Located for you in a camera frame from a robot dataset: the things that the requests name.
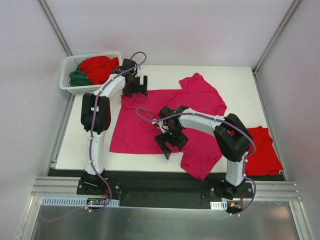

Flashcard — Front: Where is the green t shirt in basket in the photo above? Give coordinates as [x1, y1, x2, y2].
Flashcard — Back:
[69, 70, 93, 87]

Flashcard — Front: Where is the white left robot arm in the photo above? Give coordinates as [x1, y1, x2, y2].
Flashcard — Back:
[80, 58, 148, 176]

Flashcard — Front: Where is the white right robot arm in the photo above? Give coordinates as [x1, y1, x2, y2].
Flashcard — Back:
[151, 105, 254, 198]

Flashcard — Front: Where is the aluminium frame post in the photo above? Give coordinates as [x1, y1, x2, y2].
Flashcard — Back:
[252, 0, 303, 76]
[37, 0, 73, 58]

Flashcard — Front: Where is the folded red t shirt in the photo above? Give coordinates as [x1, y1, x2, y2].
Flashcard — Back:
[245, 126, 284, 176]

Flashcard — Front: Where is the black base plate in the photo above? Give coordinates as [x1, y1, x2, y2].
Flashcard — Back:
[50, 169, 261, 209]

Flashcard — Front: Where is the pink t shirt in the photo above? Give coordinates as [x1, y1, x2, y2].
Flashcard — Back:
[109, 73, 227, 181]

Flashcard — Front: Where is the right aluminium frame post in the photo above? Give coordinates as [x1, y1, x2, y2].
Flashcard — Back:
[252, 0, 303, 76]

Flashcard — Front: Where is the red t shirt in basket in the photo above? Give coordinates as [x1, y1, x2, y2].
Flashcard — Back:
[79, 56, 120, 85]

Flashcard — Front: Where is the left aluminium frame post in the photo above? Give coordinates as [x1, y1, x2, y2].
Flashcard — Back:
[37, 0, 73, 58]

